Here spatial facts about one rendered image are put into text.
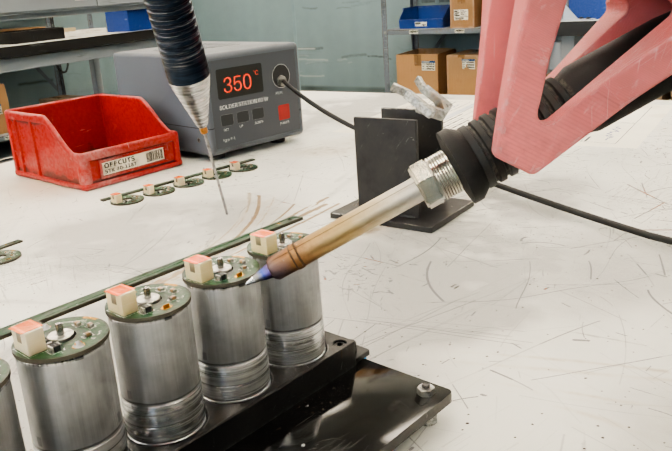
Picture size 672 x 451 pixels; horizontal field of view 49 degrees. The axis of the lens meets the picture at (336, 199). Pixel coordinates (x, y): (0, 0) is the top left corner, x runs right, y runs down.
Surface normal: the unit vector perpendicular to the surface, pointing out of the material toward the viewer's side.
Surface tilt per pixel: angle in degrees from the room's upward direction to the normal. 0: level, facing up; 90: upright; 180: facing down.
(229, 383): 90
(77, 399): 90
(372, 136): 90
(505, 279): 0
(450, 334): 0
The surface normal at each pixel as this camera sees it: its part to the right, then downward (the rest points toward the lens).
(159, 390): 0.28, 0.25
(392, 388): -0.07, -0.96
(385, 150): -0.57, 0.27
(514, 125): 0.00, 0.41
